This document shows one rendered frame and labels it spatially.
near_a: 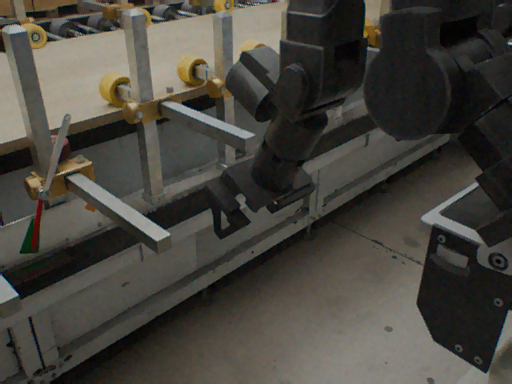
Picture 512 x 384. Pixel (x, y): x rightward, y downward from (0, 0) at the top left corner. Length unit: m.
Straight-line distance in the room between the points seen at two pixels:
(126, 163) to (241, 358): 0.79
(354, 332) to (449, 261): 1.36
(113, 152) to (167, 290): 0.61
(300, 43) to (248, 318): 1.56
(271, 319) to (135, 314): 0.51
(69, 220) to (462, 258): 0.84
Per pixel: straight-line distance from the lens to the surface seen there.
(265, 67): 0.56
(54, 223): 1.17
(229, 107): 1.37
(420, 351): 1.95
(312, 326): 1.95
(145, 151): 1.24
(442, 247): 0.62
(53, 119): 1.34
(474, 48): 0.44
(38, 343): 1.64
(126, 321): 1.78
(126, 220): 0.95
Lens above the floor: 1.36
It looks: 30 degrees down
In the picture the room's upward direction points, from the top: straight up
